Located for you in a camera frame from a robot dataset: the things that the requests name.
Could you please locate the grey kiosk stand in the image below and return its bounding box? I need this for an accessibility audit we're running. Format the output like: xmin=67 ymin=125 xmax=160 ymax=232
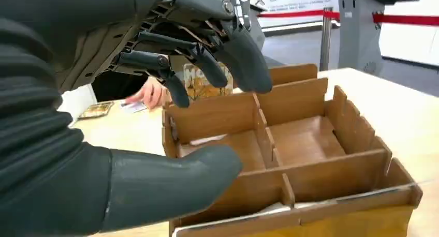
xmin=324 ymin=0 xmax=422 ymax=77

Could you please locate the wooden compartment card box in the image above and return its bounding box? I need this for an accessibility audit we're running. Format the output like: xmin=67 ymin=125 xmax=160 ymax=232
xmin=161 ymin=63 xmax=423 ymax=237

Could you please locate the white desk riser box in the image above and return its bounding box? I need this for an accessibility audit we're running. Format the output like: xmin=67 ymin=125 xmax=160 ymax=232
xmin=57 ymin=83 xmax=99 ymax=127

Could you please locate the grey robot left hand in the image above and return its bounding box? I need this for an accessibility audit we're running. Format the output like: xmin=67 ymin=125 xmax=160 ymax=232
xmin=0 ymin=0 xmax=274 ymax=232

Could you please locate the person's left hand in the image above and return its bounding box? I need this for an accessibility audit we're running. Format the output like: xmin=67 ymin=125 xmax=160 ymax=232
xmin=125 ymin=77 xmax=169 ymax=110

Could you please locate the red barrier belt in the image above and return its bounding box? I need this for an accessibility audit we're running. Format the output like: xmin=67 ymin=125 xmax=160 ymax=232
xmin=324 ymin=9 xmax=439 ymax=27
xmin=257 ymin=9 xmax=325 ymax=20

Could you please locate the white card stack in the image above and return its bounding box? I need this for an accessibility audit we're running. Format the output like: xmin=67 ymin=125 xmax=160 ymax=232
xmin=171 ymin=199 xmax=302 ymax=237

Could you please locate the clear sleeved brown print card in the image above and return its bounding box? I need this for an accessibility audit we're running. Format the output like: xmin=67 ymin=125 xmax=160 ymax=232
xmin=183 ymin=62 xmax=235 ymax=101

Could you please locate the person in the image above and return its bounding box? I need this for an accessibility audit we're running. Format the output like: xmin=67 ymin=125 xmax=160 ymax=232
xmin=91 ymin=70 xmax=170 ymax=110

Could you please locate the chrome stanchion post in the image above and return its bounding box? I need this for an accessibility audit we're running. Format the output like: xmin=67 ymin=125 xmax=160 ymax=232
xmin=319 ymin=9 xmax=334 ymax=72

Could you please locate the white printed card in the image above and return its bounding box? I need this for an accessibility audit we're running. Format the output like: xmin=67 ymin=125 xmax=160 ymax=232
xmin=120 ymin=101 xmax=149 ymax=114

